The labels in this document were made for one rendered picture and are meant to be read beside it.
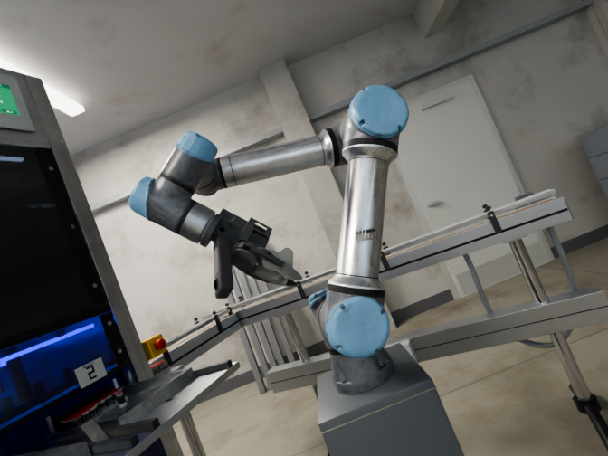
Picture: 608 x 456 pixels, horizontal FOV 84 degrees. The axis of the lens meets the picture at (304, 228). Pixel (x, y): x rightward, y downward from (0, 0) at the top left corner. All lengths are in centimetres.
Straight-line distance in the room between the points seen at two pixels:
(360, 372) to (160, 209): 54
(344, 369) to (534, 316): 104
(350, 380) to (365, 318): 22
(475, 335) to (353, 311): 112
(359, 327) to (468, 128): 368
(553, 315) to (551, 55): 367
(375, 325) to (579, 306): 117
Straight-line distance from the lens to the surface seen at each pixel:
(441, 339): 172
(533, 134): 455
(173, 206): 68
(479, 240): 158
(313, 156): 82
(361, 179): 69
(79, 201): 148
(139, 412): 109
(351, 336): 65
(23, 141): 151
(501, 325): 170
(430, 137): 402
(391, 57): 431
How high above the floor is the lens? 113
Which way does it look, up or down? 3 degrees up
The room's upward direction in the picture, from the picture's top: 22 degrees counter-clockwise
